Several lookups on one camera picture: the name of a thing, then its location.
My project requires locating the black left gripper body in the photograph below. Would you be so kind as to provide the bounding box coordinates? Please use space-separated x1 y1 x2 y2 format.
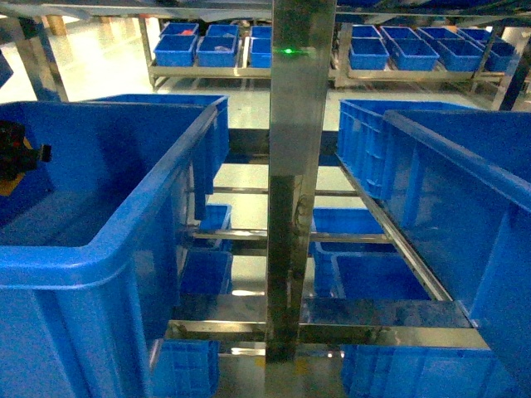
1 120 51 182

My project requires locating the yellow toy block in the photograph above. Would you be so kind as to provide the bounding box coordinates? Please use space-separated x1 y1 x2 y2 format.
1 138 35 197

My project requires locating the large blue bin upper left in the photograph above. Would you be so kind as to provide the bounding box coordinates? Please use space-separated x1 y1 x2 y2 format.
1 95 228 397

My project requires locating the large blue bin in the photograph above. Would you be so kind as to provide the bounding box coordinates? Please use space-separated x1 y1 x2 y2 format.
338 99 530 390
1 95 228 397

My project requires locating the far steel rack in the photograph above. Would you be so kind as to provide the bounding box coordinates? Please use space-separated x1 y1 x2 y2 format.
136 12 524 90

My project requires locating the blue bin floor left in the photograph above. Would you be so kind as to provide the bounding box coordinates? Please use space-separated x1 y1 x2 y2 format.
152 250 233 397

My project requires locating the small blue bin floor centre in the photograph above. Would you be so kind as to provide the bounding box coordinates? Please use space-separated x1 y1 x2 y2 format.
312 207 383 234

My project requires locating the blue bin floor right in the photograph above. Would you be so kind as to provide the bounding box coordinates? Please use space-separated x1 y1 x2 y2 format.
310 243 524 397

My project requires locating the large blue bin upper right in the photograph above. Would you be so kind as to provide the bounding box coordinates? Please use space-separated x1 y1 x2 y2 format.
338 99 530 390

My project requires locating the vertical steel post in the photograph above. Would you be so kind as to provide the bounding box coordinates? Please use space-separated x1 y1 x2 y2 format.
265 1 337 364

